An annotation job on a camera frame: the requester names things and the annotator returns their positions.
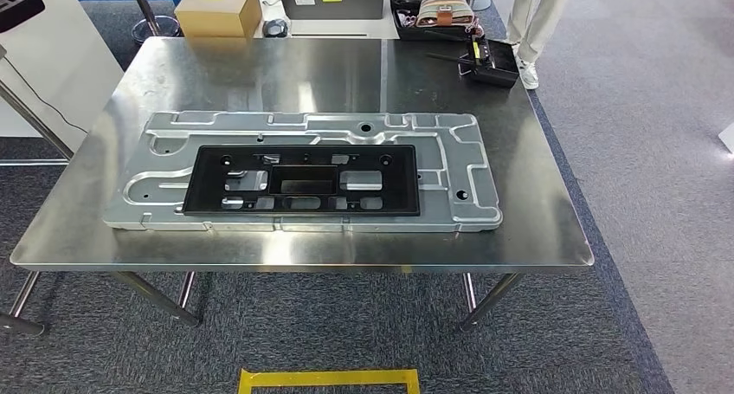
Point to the black plastic plate bracket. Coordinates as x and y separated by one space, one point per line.
206 179

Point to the steel workbench table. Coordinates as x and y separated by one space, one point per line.
258 70

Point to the stamped silver metal plate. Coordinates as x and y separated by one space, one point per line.
459 167

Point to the black round device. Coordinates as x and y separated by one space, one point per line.
275 29

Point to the yellow floor tape square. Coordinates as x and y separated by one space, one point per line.
327 378

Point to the striped fabric pouch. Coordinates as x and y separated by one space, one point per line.
447 7

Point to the brown cardboard box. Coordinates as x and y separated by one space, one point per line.
218 13

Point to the person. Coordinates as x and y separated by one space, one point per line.
539 13

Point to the metal pole stand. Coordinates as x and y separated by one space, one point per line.
142 7

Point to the large white cabinet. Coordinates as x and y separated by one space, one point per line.
63 70

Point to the white floor object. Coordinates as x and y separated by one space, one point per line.
728 139

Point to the black foam tray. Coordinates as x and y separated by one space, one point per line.
17 4

